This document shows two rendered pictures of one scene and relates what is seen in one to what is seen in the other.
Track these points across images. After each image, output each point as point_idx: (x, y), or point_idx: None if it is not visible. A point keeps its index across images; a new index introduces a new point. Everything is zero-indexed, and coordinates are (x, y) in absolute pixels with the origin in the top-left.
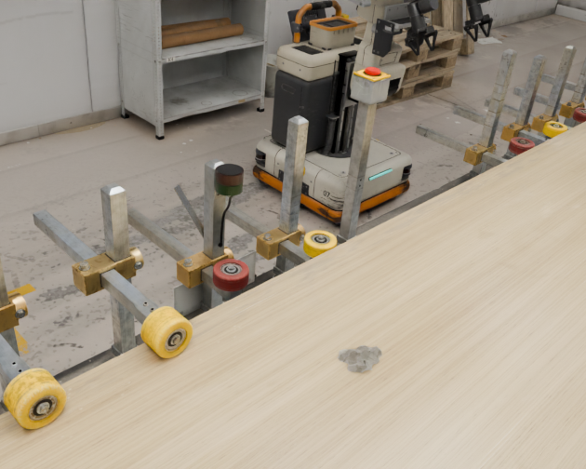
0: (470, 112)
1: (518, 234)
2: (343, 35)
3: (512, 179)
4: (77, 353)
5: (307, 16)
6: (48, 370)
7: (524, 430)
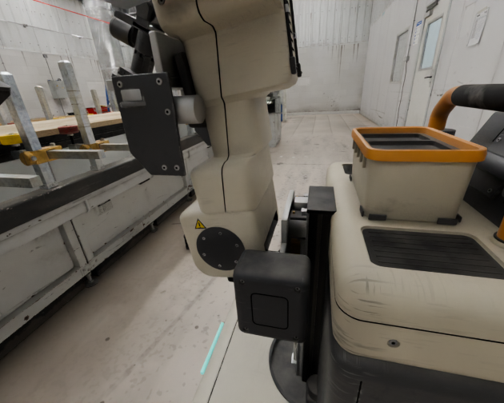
0: (87, 149)
1: (106, 117)
2: (359, 165)
3: (94, 121)
4: (285, 201)
5: None
6: (285, 197)
7: None
